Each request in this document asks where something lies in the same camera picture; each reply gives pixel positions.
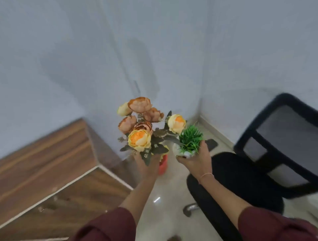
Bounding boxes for person's left hand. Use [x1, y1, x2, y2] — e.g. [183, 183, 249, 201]
[134, 151, 162, 180]

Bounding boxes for person's right hand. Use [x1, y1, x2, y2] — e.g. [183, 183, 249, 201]
[176, 140, 214, 182]

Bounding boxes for red flower pot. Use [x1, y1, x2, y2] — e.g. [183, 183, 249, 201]
[158, 154, 168, 176]

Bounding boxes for small green plant white pot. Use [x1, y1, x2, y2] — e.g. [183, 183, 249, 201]
[173, 125, 204, 159]

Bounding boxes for orange artificial flower bouquet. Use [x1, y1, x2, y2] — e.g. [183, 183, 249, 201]
[117, 97, 187, 166]

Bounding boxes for person's right forearm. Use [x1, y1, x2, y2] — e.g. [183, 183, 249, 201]
[199, 174, 318, 241]

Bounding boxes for person's left forearm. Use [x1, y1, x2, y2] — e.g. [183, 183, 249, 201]
[71, 174, 159, 241]

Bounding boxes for thin pink wrist thread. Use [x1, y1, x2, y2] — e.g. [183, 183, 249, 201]
[199, 173, 214, 184]

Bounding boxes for black mesh office chair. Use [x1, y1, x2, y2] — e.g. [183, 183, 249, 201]
[183, 93, 318, 241]

